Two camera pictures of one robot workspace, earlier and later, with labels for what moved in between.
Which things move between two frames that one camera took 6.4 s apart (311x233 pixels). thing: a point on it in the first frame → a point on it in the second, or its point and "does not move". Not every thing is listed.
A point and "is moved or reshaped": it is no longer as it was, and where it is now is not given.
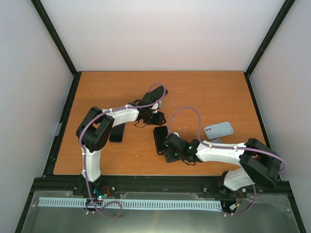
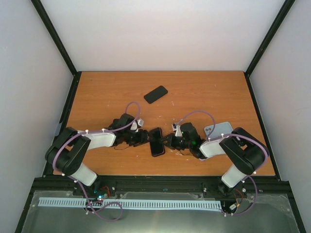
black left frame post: x=60 y=47 does not move
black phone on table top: x=157 y=93 does not move
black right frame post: x=258 y=54 does not move
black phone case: x=160 y=133 is moved or reshaped
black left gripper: x=158 y=119 → x=142 y=138
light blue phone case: x=218 y=130 does not move
